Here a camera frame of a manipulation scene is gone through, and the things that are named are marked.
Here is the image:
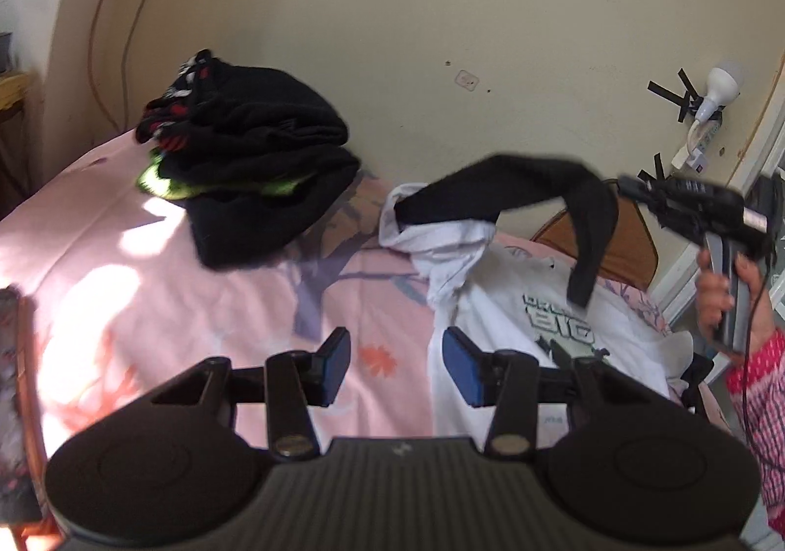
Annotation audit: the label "white power strip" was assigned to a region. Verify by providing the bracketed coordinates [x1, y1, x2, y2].
[671, 118, 725, 173]

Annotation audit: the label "black tape cross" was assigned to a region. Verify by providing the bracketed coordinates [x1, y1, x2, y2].
[638, 152, 671, 185]

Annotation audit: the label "black fleece garment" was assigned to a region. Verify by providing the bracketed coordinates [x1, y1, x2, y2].
[184, 63, 350, 175]

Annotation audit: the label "brown perforated mat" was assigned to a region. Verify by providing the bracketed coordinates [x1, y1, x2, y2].
[530, 195, 660, 291]

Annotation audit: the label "pink floral bedsheet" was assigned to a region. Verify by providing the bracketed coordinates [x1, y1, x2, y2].
[0, 128, 697, 530]

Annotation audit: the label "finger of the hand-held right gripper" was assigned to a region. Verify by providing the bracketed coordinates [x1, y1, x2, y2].
[616, 174, 666, 210]

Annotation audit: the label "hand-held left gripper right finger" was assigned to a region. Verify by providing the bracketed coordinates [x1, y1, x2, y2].
[442, 325, 660, 460]

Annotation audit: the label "black tape strips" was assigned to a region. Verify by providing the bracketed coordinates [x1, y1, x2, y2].
[647, 68, 706, 126]

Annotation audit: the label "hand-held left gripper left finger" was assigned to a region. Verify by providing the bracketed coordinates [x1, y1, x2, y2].
[150, 327, 352, 460]

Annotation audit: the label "person's right forearm pink sleeve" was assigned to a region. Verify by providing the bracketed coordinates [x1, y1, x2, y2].
[725, 329, 785, 535]

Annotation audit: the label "white light bulb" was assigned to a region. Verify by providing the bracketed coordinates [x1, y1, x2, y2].
[696, 61, 747, 123]

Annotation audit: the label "white printed t-shirt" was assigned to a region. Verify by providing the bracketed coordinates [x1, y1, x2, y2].
[378, 182, 694, 437]

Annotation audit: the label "person's right hand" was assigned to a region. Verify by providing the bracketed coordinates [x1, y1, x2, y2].
[696, 249, 775, 353]

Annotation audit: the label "neon green garment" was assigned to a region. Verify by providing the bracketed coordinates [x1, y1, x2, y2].
[136, 154, 320, 202]

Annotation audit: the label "yellow wooden shelf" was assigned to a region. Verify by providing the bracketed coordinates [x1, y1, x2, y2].
[0, 71, 33, 209]

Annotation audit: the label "black red white patterned garment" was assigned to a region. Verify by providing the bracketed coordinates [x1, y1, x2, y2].
[135, 49, 225, 155]

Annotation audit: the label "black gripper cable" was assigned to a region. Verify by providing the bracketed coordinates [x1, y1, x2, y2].
[737, 260, 775, 450]

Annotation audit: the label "black long garment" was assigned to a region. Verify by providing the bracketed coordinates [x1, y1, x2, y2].
[394, 154, 619, 307]

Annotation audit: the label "orange wall cable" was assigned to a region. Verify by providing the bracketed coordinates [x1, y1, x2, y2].
[87, 0, 166, 133]

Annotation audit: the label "dark patterned cloth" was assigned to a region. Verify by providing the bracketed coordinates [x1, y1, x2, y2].
[0, 287, 39, 524]

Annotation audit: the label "black knit garment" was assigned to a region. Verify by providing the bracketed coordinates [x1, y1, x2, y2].
[187, 155, 362, 271]

